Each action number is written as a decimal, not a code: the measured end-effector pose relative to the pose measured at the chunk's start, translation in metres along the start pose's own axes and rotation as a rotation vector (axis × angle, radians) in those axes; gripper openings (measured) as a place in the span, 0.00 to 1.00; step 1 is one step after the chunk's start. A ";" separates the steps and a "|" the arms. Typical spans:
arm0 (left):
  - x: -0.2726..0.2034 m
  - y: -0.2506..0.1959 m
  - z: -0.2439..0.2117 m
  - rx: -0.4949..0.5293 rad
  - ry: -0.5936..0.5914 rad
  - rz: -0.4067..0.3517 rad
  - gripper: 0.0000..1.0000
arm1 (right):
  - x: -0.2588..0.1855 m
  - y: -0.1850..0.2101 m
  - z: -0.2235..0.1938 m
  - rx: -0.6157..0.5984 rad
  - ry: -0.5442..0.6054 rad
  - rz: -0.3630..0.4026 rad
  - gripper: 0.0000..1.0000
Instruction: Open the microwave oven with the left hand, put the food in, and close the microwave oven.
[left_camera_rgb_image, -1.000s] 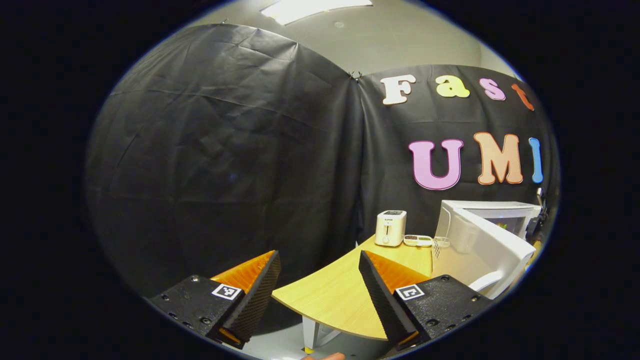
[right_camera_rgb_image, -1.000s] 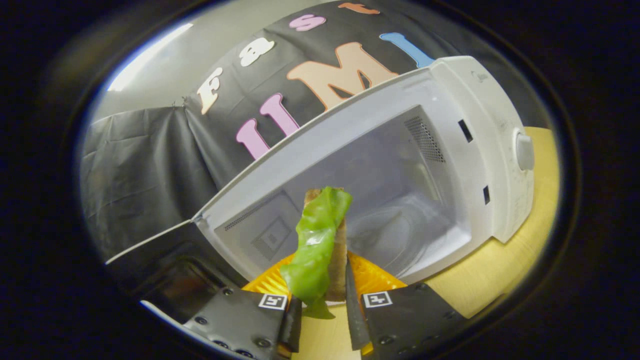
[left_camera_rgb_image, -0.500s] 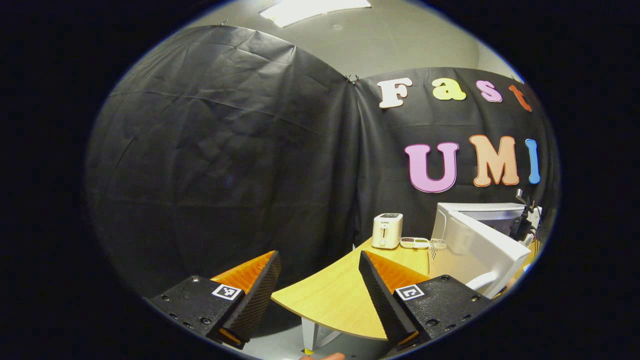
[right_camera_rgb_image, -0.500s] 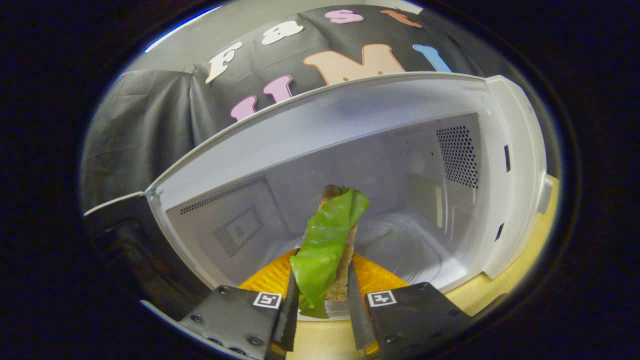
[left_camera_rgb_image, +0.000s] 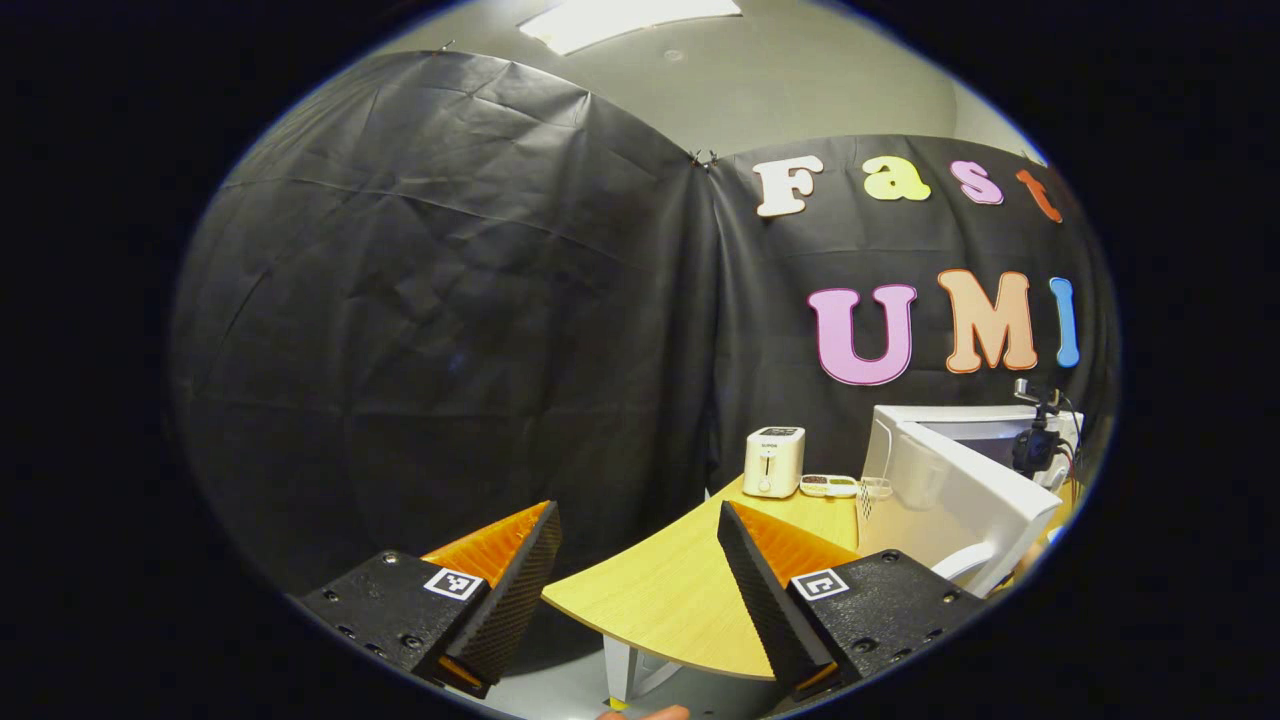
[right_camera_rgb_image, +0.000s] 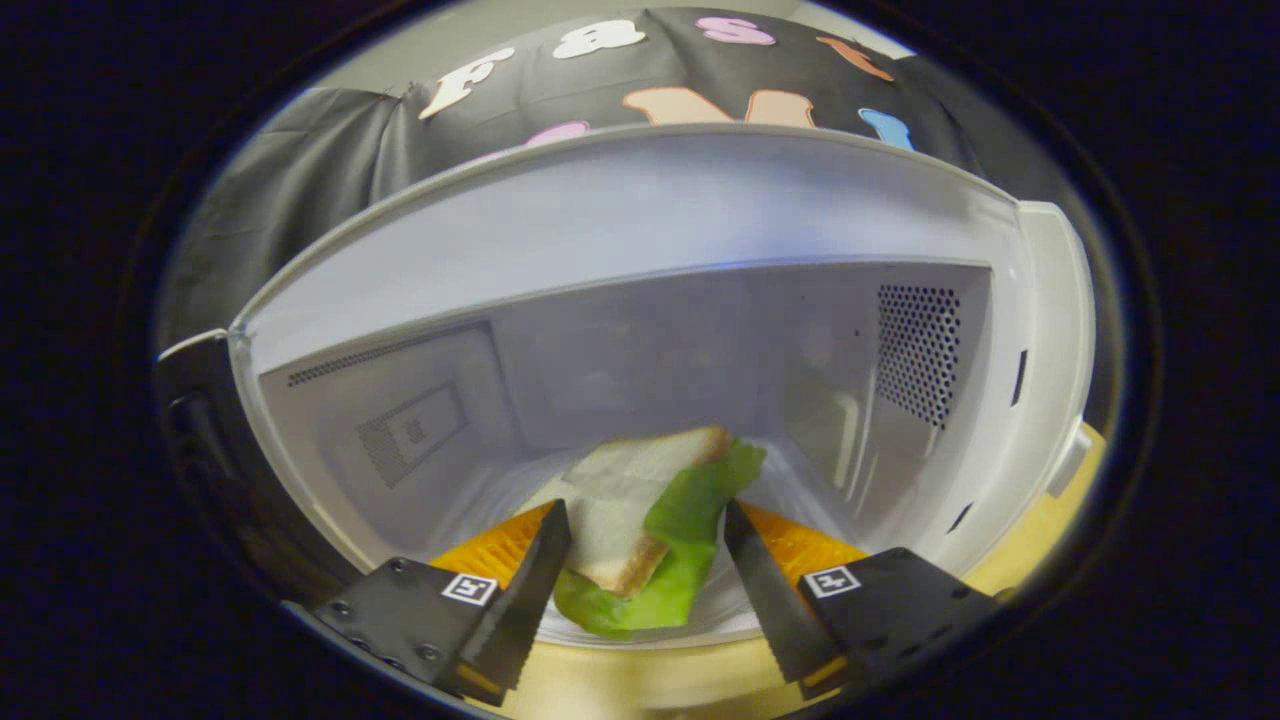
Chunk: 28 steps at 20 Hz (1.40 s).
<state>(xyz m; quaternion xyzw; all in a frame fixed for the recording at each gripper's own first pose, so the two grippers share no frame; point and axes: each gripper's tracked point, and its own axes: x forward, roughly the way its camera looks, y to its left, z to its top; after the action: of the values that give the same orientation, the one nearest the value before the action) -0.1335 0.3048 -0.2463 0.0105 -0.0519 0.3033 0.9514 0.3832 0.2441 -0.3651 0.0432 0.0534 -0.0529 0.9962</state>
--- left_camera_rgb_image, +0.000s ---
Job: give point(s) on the white microwave oven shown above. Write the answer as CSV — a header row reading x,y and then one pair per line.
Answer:
x,y
960,500

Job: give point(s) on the ceiling light panel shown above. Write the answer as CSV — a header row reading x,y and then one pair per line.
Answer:
x,y
630,20

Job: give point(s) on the small white tray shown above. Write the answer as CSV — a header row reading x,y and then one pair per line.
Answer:
x,y
828,486

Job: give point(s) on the small clear plastic cup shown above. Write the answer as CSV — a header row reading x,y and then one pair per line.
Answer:
x,y
873,492

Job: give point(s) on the white table leg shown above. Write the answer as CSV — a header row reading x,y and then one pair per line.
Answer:
x,y
620,670

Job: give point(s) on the black backdrop cloth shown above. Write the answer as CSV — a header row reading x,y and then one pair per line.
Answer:
x,y
450,300

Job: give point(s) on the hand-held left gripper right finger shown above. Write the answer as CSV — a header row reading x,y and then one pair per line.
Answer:
x,y
765,600

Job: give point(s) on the white toaster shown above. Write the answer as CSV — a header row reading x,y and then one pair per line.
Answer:
x,y
773,465

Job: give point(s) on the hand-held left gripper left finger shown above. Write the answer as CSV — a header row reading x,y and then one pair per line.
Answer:
x,y
515,600

